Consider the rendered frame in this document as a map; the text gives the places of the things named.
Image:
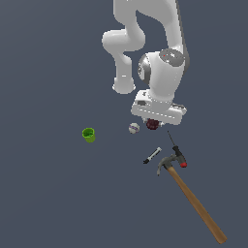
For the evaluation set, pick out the green plastic cup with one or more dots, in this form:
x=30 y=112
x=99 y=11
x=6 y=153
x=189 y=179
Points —
x=88 y=135

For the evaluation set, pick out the black and white marker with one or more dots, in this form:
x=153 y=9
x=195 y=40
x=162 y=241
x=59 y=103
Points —
x=152 y=155

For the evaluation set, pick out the white baseball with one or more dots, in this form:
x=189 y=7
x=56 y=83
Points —
x=134 y=128

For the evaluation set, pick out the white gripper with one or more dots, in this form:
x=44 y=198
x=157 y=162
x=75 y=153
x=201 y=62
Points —
x=158 y=109

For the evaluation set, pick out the dark red plum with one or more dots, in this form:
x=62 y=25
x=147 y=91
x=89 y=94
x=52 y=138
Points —
x=152 y=124

